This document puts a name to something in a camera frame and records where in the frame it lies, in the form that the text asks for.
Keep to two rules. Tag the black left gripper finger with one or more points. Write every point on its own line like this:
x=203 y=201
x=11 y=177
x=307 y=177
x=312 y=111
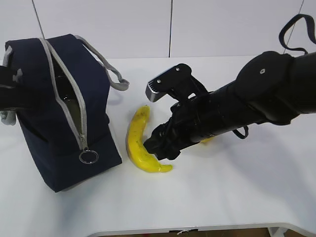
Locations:
x=26 y=90

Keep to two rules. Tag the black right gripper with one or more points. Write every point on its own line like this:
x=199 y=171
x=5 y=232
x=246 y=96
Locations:
x=185 y=128

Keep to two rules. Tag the yellow banana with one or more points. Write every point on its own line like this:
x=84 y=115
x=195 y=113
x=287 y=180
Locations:
x=136 y=151

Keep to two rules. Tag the yellow pear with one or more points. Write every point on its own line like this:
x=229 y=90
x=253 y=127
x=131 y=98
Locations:
x=204 y=141

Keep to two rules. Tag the navy blue lunch bag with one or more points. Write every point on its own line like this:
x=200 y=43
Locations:
x=63 y=156

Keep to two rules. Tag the glass container with green lid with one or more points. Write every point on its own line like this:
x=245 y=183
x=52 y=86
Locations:
x=67 y=95

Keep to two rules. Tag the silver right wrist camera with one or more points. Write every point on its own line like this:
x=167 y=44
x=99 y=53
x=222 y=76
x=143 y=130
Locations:
x=158 y=86

